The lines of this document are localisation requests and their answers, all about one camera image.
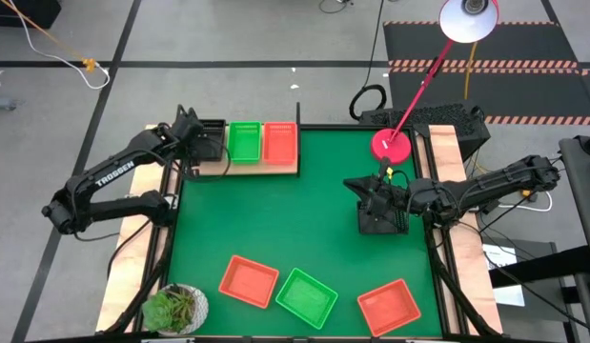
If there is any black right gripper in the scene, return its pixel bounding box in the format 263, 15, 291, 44
342, 175, 415, 218

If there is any black slotted plastic basket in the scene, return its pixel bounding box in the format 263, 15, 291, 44
193, 118, 228, 162
356, 198, 411, 235

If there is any green slotted plastic basket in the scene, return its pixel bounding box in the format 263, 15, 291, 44
228, 124, 263, 165
275, 267, 339, 331
228, 121, 263, 163

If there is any red slotted plastic basket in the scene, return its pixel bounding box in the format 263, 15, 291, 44
356, 278, 422, 337
218, 254, 280, 310
262, 121, 298, 166

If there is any wooden shelf board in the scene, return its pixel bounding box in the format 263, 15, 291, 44
193, 121, 299, 176

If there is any red desk lamp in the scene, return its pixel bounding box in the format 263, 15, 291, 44
369, 0, 500, 166

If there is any black perforated computer case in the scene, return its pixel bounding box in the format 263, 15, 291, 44
359, 102, 492, 161

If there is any wooden table side plank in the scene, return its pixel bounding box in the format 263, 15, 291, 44
427, 124, 504, 334
96, 124, 181, 333

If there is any black hazard-striped floor mat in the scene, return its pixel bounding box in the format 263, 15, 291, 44
382, 20, 590, 126

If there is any white paper sheet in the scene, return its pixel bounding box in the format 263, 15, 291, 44
482, 243, 527, 308

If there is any succulent in white pot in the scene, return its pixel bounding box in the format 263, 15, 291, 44
141, 283, 210, 337

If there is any black box on floor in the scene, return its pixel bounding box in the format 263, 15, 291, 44
0, 0, 62, 29

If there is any grey desk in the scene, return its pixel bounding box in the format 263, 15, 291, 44
559, 134, 590, 268

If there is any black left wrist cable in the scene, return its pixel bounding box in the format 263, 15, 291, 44
178, 136, 233, 184

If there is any orange cable with yellow connector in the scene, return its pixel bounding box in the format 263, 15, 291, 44
0, 0, 97, 73

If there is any black hanging cable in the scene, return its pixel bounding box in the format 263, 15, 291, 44
349, 0, 387, 121

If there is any yellow hanging cable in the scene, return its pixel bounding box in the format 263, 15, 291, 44
464, 41, 478, 100

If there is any white floor cable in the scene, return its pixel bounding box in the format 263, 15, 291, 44
8, 0, 112, 91

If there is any white power cable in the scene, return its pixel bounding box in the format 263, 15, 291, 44
497, 190, 554, 213

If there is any black metal cart frame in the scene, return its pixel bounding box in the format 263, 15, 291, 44
487, 245, 590, 343

